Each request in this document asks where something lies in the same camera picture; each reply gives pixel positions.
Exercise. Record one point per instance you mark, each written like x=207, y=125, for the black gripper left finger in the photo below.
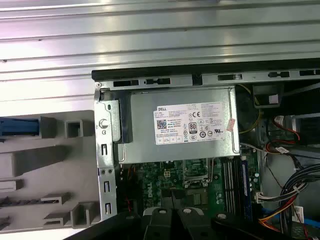
x=166, y=220

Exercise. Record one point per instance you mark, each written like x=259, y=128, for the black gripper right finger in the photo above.
x=182, y=225

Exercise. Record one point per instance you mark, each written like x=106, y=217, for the hard disk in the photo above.
x=17, y=127

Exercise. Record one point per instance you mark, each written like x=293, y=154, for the chipset heat sink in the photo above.
x=200, y=198

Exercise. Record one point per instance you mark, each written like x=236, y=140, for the green motherboard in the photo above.
x=155, y=178

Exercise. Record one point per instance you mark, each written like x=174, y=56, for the CPU socket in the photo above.
x=197, y=172

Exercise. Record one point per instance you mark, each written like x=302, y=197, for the black RAM slot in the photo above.
x=230, y=185
x=224, y=185
x=235, y=185

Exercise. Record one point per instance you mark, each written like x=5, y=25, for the black PC case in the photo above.
x=106, y=155

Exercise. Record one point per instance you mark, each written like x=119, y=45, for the silver power supply unit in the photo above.
x=142, y=120

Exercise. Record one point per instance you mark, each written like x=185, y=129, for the grey parts rack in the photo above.
x=50, y=160

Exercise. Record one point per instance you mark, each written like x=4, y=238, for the loose RAM stick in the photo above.
x=15, y=201

